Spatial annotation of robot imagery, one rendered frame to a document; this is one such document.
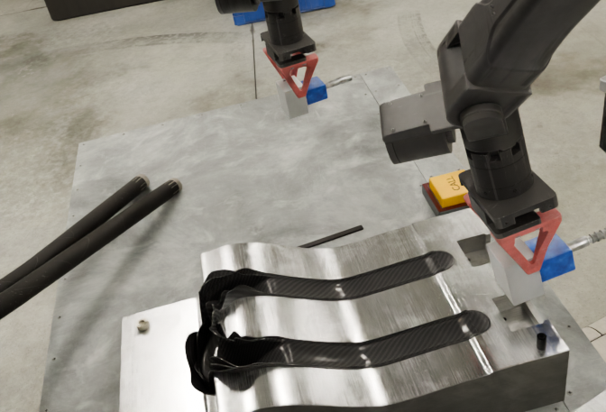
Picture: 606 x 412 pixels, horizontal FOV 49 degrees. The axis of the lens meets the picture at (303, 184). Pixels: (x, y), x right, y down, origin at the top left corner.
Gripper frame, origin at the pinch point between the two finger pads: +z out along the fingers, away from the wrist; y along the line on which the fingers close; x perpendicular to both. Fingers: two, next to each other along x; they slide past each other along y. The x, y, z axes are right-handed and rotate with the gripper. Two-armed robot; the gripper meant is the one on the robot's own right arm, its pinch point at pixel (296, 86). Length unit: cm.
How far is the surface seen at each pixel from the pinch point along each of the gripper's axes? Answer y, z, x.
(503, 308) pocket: 53, 8, 6
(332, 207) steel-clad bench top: 16.0, 15.0, -2.0
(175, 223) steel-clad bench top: 4.9, 15.4, -26.9
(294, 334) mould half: 49, 4, -19
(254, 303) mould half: 43.4, 2.1, -21.8
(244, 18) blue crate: -265, 90, 52
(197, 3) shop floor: -323, 95, 36
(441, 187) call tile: 25.3, 11.1, 13.4
